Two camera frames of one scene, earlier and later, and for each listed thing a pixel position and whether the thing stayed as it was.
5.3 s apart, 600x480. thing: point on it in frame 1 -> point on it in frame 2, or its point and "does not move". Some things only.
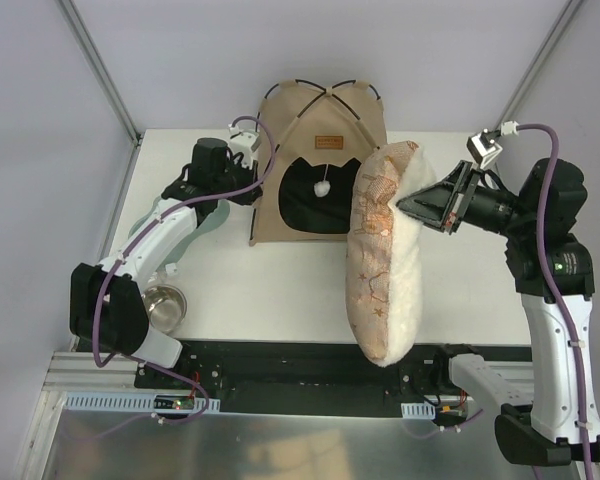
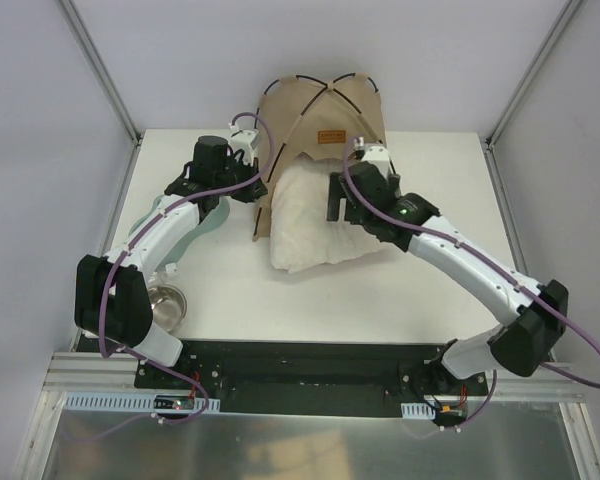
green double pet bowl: x=220 y=215 does not move
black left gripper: x=247 y=181 does not move
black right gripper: x=460 y=198 -> x=345 y=198
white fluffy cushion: x=384 y=245 -> x=301 y=234
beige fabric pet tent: x=322 y=137 does not move
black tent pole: x=258 y=120 -> x=280 y=156
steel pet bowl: x=165 y=306 does not move
